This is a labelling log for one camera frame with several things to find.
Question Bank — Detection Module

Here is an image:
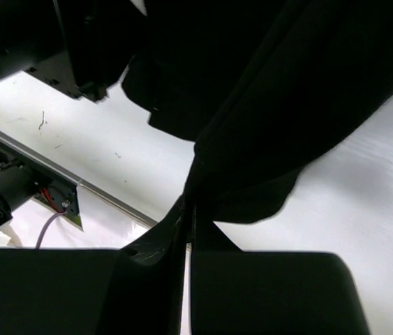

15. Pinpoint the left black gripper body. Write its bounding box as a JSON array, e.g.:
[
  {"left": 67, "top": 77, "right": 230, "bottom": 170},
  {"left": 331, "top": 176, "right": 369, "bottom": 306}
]
[{"left": 0, "top": 1, "right": 147, "bottom": 102}]

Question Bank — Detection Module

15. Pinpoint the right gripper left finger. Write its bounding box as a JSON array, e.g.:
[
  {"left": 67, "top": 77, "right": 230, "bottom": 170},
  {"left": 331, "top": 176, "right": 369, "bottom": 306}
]
[{"left": 0, "top": 199, "right": 186, "bottom": 334}]

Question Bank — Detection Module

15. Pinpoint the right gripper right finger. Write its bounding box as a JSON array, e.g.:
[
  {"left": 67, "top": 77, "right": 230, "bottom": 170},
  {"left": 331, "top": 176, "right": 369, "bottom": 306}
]
[{"left": 190, "top": 207, "right": 370, "bottom": 334}]

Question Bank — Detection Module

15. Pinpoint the black skirt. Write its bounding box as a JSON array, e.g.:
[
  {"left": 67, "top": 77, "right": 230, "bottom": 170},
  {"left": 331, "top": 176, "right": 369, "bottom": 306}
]
[{"left": 122, "top": 1, "right": 393, "bottom": 223}]

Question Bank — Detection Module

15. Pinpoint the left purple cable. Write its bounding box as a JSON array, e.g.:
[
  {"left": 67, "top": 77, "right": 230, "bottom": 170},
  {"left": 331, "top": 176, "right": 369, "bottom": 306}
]
[{"left": 35, "top": 209, "right": 67, "bottom": 249}]

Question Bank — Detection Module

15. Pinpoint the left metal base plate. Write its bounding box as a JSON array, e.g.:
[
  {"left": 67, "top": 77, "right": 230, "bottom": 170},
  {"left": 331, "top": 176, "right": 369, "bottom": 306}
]
[{"left": 0, "top": 131, "right": 82, "bottom": 230}]

